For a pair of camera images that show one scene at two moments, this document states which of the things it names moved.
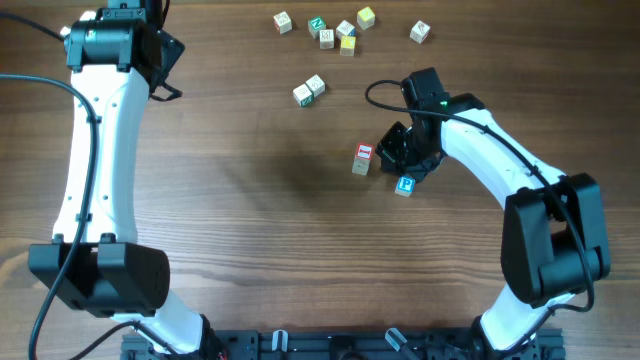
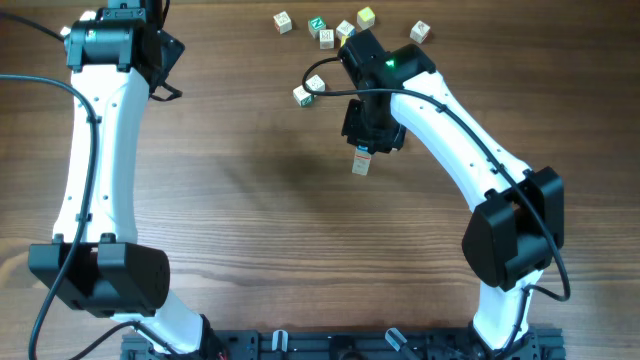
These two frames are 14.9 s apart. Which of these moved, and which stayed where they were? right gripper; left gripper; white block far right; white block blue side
Moved: right gripper
Stayed: white block far right; left gripper; white block blue side
